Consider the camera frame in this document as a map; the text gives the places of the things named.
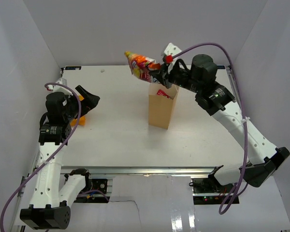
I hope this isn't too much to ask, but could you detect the magenta candy packet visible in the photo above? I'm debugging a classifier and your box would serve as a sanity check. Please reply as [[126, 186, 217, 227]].
[[156, 89, 171, 99]]

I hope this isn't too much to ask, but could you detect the blue label left corner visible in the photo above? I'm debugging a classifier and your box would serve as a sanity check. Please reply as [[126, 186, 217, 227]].
[[64, 66, 82, 71]]

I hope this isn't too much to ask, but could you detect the aluminium table front rail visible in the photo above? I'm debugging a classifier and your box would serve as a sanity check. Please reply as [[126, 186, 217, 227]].
[[60, 166, 223, 175]]

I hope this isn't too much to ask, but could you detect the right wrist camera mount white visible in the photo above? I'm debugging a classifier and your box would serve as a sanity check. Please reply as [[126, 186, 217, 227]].
[[161, 43, 182, 73]]

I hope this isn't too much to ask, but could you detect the orange snack packet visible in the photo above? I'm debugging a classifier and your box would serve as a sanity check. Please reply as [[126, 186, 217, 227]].
[[125, 51, 160, 84]]

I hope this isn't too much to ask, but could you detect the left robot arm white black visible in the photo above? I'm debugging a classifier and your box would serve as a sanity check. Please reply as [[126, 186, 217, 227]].
[[20, 85, 100, 230]]

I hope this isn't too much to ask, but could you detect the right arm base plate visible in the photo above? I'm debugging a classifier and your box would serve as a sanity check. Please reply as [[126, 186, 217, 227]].
[[188, 165, 233, 205]]

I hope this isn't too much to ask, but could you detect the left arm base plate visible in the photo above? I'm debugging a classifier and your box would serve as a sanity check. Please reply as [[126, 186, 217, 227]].
[[75, 179, 110, 203]]

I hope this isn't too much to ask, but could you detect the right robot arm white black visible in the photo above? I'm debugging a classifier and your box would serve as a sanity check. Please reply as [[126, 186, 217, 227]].
[[151, 54, 290, 188]]

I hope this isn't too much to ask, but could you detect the brown paper bag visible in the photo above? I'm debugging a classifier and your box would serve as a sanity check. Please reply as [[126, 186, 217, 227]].
[[148, 83, 179, 129]]

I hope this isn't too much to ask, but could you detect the large yellow snack bag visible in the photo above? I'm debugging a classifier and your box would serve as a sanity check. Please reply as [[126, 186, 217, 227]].
[[70, 95, 86, 127]]

